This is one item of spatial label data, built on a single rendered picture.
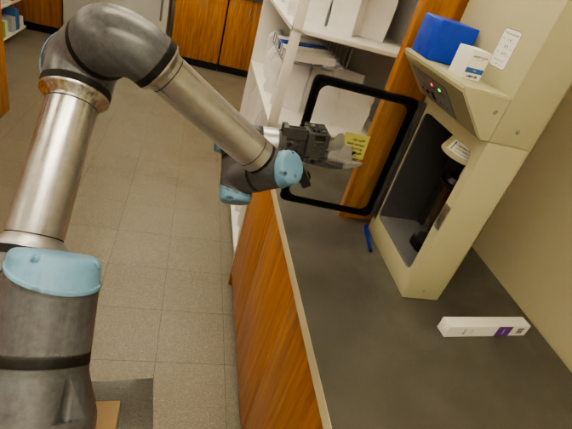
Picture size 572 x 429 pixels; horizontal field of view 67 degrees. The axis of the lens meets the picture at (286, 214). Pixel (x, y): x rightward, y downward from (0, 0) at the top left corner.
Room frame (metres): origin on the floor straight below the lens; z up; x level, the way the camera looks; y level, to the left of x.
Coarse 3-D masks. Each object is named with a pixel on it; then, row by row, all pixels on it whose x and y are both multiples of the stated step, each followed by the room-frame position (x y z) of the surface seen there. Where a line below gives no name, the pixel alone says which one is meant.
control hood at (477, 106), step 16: (416, 64) 1.15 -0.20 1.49; (432, 64) 1.06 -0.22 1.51; (416, 80) 1.22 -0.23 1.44; (448, 80) 0.97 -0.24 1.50; (464, 80) 0.97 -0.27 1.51; (480, 80) 1.04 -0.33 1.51; (464, 96) 0.91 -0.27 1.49; (480, 96) 0.92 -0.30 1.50; (496, 96) 0.93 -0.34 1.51; (464, 112) 0.95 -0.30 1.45; (480, 112) 0.92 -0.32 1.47; (496, 112) 0.93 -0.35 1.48; (480, 128) 0.93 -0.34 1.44
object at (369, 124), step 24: (336, 96) 1.18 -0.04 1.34; (360, 96) 1.19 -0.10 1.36; (408, 96) 1.22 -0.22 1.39; (312, 120) 1.17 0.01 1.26; (336, 120) 1.18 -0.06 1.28; (360, 120) 1.20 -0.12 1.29; (384, 120) 1.21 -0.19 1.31; (360, 144) 1.20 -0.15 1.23; (384, 144) 1.22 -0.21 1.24; (312, 168) 1.18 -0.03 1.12; (360, 168) 1.21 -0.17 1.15; (312, 192) 1.19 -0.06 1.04; (336, 192) 1.20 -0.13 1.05; (360, 192) 1.22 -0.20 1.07
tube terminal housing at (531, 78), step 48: (480, 0) 1.20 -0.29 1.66; (528, 0) 1.04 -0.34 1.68; (480, 48) 1.12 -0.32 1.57; (528, 48) 0.97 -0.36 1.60; (528, 96) 0.95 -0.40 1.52; (480, 144) 0.96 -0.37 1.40; (528, 144) 0.97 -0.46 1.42; (480, 192) 0.96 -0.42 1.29; (384, 240) 1.13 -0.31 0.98; (432, 240) 0.94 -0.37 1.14; (432, 288) 0.96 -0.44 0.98
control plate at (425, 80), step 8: (416, 72) 1.18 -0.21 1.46; (424, 80) 1.14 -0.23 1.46; (432, 80) 1.07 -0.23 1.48; (424, 88) 1.17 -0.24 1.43; (432, 88) 1.10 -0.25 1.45; (440, 88) 1.04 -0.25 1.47; (440, 96) 1.06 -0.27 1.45; (448, 96) 1.01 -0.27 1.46; (440, 104) 1.09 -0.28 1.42; (448, 104) 1.03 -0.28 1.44; (448, 112) 1.06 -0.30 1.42
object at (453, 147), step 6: (450, 138) 1.12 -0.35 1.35; (456, 138) 1.09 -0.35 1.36; (444, 144) 1.11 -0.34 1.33; (450, 144) 1.09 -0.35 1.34; (456, 144) 1.07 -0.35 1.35; (462, 144) 1.06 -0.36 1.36; (444, 150) 1.08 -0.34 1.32; (450, 150) 1.07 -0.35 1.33; (456, 150) 1.06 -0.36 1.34; (462, 150) 1.05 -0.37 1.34; (468, 150) 1.04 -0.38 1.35; (450, 156) 1.06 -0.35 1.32; (456, 156) 1.05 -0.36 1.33; (462, 156) 1.04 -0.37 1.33; (468, 156) 1.04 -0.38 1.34; (462, 162) 1.03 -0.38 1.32
